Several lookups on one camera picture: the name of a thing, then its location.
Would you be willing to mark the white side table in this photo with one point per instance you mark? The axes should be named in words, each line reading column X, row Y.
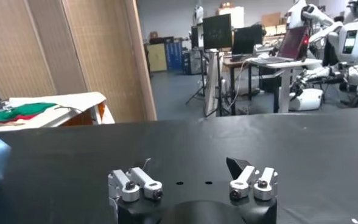
column 51, row 117

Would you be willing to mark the black tripod stand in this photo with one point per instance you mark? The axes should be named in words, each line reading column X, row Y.
column 202, row 76

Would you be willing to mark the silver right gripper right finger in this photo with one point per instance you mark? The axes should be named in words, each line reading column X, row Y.
column 258, row 185

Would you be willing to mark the white leaning board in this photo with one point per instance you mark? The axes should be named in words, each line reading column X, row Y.
column 212, row 85

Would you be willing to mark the white standing desk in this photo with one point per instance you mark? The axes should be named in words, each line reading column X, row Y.
column 285, row 88

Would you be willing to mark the silver open laptop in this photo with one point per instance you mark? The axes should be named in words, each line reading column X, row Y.
column 293, row 42

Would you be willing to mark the brown wooden desk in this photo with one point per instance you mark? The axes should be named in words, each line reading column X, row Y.
column 232, row 64

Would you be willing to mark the plain black monitor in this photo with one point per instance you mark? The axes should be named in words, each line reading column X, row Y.
column 247, row 39

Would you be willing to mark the black monitor with dots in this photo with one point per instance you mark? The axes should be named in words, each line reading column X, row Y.
column 217, row 32

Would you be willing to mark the wicker folding screen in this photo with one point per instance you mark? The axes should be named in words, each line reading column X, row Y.
column 106, row 61

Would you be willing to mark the green folded shirt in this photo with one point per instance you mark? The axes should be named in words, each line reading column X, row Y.
column 23, row 109

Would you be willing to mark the white cloth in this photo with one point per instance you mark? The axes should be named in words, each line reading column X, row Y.
column 81, row 99

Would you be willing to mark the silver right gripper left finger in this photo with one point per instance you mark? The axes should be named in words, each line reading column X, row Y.
column 127, row 188

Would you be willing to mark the yellow cabinet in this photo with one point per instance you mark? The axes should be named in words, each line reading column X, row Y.
column 157, row 58

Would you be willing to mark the blue cabinet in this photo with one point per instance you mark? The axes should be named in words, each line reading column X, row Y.
column 174, row 56

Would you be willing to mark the red folded shirt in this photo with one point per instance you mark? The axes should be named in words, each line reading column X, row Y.
column 20, row 117

